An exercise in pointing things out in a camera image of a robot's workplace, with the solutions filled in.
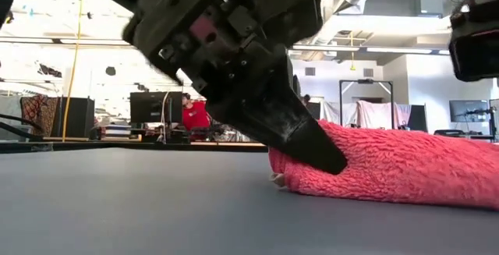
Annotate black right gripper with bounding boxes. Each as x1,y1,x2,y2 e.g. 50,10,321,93
448,0,499,83

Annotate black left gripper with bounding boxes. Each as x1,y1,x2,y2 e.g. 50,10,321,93
122,0,348,176

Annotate pink fluffy towel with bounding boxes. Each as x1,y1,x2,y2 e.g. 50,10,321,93
267,119,499,211

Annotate black door panel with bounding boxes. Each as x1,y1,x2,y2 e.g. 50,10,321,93
306,101,321,122

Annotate grey ceiling air unit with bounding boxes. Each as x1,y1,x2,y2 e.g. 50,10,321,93
419,0,445,17

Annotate white hanging cloth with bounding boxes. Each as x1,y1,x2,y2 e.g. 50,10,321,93
320,101,359,127

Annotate person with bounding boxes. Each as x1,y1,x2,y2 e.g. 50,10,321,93
181,93,212,132

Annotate long ceiling light strip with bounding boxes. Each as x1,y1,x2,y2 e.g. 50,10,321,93
0,37,136,48
290,44,453,55

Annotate yellow hanging pendant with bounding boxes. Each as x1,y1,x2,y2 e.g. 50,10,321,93
349,31,358,72

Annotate black upright panel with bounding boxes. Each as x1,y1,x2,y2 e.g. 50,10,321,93
407,104,429,133

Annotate pink hanging cloth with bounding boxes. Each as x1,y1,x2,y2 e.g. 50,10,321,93
356,99,412,130

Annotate black desk monitor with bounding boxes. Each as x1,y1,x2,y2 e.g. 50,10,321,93
129,90,183,124

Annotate striped stacked boxes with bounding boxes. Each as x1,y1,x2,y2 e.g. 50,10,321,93
104,124,133,141

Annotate black cabinet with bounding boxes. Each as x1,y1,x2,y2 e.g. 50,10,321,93
58,97,96,139

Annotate brown patterned cloth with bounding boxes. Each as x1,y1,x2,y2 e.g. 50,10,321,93
19,94,59,137

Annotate black background rig frame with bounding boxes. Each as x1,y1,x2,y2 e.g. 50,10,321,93
338,78,395,129

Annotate white hanging cable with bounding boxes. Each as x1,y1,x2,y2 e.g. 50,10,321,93
161,90,172,143

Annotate black table frame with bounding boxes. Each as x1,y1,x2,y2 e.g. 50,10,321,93
0,140,270,154

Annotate yellow cable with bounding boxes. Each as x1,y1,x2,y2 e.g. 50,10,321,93
61,0,87,143

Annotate black curved cable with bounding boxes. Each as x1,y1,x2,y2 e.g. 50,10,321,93
0,121,42,142
0,112,48,133

